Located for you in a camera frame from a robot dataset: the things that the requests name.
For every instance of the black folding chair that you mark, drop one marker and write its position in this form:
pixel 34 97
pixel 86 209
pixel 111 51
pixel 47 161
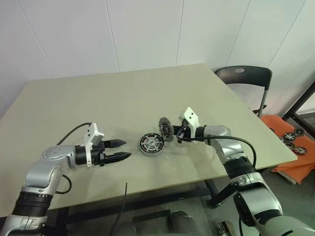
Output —
pixel 246 75

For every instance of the toothed black spare motor part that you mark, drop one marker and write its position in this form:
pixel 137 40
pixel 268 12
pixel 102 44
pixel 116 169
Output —
pixel 300 132

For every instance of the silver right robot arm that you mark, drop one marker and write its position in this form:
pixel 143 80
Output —
pixel 261 194

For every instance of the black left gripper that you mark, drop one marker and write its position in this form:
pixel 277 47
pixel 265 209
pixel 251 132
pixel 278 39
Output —
pixel 97 156

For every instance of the dark grey rounded shape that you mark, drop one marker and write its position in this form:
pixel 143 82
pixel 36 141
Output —
pixel 183 221

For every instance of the motor housing with copper windings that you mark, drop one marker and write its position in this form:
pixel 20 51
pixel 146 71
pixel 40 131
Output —
pixel 150 155

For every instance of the black metal frame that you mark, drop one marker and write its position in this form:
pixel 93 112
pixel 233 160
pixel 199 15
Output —
pixel 300 104

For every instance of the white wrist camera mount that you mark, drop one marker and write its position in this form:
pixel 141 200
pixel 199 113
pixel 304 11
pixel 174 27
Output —
pixel 194 123
pixel 94 134

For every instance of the small dark gear part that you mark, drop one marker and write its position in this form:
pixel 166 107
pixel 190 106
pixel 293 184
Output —
pixel 167 137

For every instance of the orange cloth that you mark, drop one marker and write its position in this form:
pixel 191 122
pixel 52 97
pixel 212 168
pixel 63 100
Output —
pixel 275 121

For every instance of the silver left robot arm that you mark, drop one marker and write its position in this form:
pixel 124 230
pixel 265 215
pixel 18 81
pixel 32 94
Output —
pixel 39 177

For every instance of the black table frame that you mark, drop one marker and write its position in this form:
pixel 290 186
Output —
pixel 150 216

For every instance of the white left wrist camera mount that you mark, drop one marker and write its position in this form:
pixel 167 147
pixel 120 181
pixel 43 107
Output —
pixel 94 134

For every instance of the small brown metal object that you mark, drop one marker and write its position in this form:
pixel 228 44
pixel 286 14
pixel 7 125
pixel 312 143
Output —
pixel 225 228

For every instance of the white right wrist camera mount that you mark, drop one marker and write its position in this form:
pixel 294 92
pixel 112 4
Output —
pixel 194 123

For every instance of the dark round spare motor part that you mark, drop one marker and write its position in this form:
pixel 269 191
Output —
pixel 272 130

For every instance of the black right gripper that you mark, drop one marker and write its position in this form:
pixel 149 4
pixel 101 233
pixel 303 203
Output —
pixel 182 130

